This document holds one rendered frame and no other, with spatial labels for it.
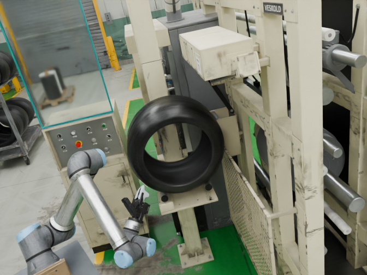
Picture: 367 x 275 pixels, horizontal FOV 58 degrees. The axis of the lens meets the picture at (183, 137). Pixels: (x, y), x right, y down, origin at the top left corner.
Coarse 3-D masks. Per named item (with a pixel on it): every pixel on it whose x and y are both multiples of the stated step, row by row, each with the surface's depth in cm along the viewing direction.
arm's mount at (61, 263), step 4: (60, 260) 191; (64, 260) 193; (52, 264) 189; (56, 264) 191; (60, 264) 192; (64, 264) 194; (44, 268) 187; (48, 268) 189; (52, 268) 190; (56, 268) 191; (60, 268) 193; (64, 268) 194; (68, 268) 206; (40, 272) 187; (44, 272) 188; (48, 272) 189; (52, 272) 190; (56, 272) 192; (60, 272) 193; (64, 272) 195; (68, 272) 196
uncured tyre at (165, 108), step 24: (168, 96) 198; (144, 120) 183; (168, 120) 181; (192, 120) 184; (144, 144) 184; (216, 144) 192; (144, 168) 190; (168, 168) 224; (192, 168) 224; (216, 168) 200; (168, 192) 202
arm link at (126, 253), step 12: (72, 156) 180; (84, 156) 181; (72, 168) 174; (84, 168) 175; (72, 180) 175; (84, 180) 173; (84, 192) 172; (96, 192) 172; (96, 204) 169; (96, 216) 169; (108, 216) 168; (108, 228) 166; (120, 228) 169; (108, 240) 167; (120, 240) 164; (120, 252) 161; (132, 252) 164; (120, 264) 162
